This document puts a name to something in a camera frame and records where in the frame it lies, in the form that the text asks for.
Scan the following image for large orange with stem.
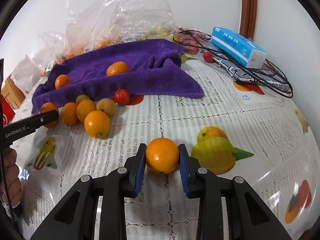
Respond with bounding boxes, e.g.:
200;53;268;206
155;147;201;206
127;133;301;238
55;74;71;89

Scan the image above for small oval orange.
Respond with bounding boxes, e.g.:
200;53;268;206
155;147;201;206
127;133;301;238
76;99;96;123

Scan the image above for small round orange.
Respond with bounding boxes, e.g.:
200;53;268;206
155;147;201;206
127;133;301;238
84;110;111;139

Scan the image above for bag of red fruits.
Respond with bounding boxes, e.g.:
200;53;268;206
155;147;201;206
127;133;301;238
172;28;215;55

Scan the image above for person's left hand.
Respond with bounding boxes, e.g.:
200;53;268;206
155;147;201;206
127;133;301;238
4;149;22;207

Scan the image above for red package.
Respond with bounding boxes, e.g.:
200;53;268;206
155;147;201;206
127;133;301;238
1;95;15;126

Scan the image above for wooden furniture piece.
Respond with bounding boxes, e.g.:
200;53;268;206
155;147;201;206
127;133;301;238
1;76;25;110

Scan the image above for white plastic bag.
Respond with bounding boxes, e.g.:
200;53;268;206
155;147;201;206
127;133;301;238
10;55;41;95

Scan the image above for clear bag of tangerines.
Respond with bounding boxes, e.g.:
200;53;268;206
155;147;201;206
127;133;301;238
33;31;74;77

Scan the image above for lace fruit print tablecloth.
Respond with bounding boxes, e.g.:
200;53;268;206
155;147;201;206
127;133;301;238
11;52;320;240

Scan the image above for small red fruit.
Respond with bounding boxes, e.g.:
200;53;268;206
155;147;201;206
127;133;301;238
113;89;130;106

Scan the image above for clear bag of oranges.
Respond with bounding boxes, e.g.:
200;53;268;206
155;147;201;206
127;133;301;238
66;0;143;56

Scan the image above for purple terry towel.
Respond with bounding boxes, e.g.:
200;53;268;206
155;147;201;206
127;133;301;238
31;39;204;114

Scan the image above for patterned folded umbrella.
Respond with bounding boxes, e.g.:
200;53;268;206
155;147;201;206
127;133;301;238
213;55;293;97

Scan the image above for clear bag of yellow fruit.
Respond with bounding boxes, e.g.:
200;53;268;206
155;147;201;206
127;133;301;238
109;0;178;43

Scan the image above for red fruit near tissue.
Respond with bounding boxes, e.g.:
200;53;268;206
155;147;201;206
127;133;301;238
203;51;214;63

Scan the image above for blue tissue pack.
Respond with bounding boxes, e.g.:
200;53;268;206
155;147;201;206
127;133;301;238
210;27;266;69

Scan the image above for black cable bundle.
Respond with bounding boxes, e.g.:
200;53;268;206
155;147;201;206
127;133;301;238
172;28;294;99

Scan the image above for brown wooden door frame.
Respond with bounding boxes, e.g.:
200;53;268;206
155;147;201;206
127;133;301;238
239;0;258;41

